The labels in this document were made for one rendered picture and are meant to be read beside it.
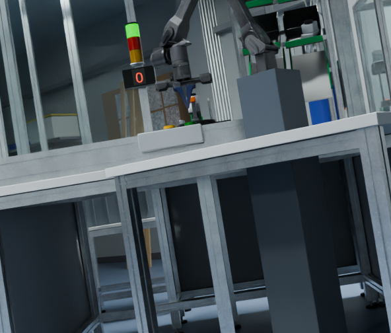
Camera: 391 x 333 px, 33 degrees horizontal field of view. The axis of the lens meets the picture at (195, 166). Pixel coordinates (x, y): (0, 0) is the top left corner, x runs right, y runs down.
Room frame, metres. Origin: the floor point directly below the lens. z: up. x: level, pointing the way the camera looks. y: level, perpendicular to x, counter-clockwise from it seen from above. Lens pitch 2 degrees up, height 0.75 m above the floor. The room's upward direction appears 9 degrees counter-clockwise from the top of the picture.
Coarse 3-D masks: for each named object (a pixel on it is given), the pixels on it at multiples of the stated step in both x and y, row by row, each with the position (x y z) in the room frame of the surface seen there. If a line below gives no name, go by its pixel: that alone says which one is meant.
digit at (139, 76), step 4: (132, 72) 2.48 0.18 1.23; (136, 72) 2.48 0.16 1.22; (140, 72) 2.48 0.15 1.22; (144, 72) 2.48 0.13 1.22; (136, 76) 2.48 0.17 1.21; (140, 76) 2.48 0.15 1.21; (144, 76) 2.48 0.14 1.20; (136, 80) 2.48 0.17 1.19; (140, 80) 2.48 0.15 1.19; (144, 80) 2.48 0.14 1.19; (136, 84) 2.48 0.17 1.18; (140, 84) 2.48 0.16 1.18
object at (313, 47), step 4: (324, 32) 3.10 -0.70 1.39; (324, 40) 3.09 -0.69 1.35; (308, 44) 3.10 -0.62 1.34; (312, 44) 3.09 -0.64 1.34; (316, 44) 3.09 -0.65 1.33; (304, 48) 3.12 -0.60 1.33; (308, 48) 3.10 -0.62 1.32; (312, 48) 3.09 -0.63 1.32; (316, 48) 3.09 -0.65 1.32; (304, 52) 3.13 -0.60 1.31; (308, 52) 3.11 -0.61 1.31; (328, 56) 3.10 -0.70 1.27; (328, 60) 3.10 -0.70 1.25; (328, 64) 3.09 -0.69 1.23; (332, 80) 3.10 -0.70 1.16; (332, 84) 3.10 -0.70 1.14
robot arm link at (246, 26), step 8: (232, 0) 2.00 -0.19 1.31; (240, 0) 2.01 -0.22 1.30; (232, 8) 2.01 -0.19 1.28; (240, 8) 1.99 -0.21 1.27; (240, 16) 1.99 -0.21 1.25; (248, 16) 1.99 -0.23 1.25; (240, 24) 2.00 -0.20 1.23; (248, 24) 1.98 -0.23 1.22; (256, 24) 2.00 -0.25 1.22; (248, 32) 1.97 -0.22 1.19; (256, 32) 1.95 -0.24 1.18; (264, 32) 2.00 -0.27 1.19; (240, 40) 1.99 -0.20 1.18; (264, 40) 1.97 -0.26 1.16
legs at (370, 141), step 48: (288, 144) 1.64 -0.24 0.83; (336, 144) 1.56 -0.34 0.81; (384, 144) 1.52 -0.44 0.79; (288, 192) 1.88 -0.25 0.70; (384, 192) 1.49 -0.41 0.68; (144, 240) 2.04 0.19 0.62; (288, 240) 1.90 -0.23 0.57; (384, 240) 1.51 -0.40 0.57; (144, 288) 2.02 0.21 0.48; (288, 288) 1.92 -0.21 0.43; (336, 288) 1.97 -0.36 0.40; (384, 288) 1.51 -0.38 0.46
